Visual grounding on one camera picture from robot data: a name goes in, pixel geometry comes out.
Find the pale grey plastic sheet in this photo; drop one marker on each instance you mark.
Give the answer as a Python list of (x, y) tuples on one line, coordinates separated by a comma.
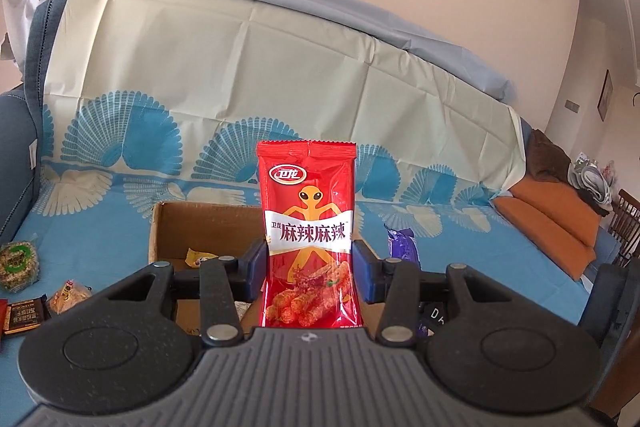
[(350, 7)]

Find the orange cushion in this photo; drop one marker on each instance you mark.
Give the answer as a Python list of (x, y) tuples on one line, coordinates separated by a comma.
[(555, 202), (540, 237)]

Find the wall switch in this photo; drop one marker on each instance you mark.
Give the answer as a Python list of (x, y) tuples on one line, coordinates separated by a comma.
[(572, 105)]

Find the cardboard box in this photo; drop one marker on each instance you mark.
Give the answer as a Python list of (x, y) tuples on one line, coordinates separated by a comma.
[(210, 227)]

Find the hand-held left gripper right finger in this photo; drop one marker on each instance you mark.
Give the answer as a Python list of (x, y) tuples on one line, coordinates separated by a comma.
[(364, 274)]

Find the red spicy snack packet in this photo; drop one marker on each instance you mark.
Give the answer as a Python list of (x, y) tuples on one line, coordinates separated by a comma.
[(307, 207)]

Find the brown cloth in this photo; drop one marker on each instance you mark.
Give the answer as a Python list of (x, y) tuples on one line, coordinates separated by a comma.
[(547, 157)]

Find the black chocolate packet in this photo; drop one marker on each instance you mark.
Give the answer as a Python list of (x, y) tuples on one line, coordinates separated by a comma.
[(25, 317)]

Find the wooden chair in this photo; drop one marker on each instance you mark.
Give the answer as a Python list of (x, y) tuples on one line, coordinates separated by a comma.
[(629, 217)]

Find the pile of clothes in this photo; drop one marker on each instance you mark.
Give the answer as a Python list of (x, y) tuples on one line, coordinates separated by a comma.
[(592, 187)]

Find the small framed picture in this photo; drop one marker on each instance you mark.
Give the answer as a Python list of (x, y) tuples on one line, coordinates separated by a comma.
[(605, 96)]

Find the blue fabric sofa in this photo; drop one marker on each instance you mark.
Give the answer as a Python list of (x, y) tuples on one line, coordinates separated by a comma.
[(15, 147)]

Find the small yellow snack packet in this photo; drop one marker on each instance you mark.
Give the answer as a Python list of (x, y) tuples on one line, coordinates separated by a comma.
[(197, 257)]

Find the round green rice cake packet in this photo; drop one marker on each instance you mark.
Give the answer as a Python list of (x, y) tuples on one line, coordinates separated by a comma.
[(17, 264)]

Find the clear cracker packet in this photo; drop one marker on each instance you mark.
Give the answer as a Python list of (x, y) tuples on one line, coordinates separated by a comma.
[(67, 297)]

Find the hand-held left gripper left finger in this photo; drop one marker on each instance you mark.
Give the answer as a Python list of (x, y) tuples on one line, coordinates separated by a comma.
[(257, 272)]

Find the purple candy bar packet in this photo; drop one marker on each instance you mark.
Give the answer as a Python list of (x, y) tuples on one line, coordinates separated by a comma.
[(402, 247)]

